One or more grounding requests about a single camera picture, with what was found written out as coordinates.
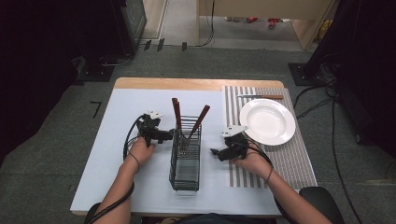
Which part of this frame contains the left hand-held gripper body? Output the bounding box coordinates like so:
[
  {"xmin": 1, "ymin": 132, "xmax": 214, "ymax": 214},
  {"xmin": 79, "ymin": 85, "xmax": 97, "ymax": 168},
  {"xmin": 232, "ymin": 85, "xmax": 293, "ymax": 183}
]
[{"xmin": 136, "ymin": 109, "xmax": 169, "ymax": 147}]

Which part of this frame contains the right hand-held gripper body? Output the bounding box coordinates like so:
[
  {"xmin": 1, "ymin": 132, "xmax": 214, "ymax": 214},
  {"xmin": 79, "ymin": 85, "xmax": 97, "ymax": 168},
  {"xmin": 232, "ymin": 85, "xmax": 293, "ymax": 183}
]
[{"xmin": 219, "ymin": 124, "xmax": 250, "ymax": 162}]

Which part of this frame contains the person's right hand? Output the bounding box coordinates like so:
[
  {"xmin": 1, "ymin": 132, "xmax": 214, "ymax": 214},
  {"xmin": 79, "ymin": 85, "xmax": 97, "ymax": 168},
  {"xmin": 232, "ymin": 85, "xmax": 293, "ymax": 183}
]
[{"xmin": 231, "ymin": 143, "xmax": 275, "ymax": 182}]

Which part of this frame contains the person's left hand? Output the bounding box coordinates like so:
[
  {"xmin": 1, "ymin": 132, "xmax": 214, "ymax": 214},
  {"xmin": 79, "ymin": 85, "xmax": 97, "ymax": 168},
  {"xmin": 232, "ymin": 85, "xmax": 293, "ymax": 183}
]
[{"xmin": 128, "ymin": 135, "xmax": 157, "ymax": 168}]

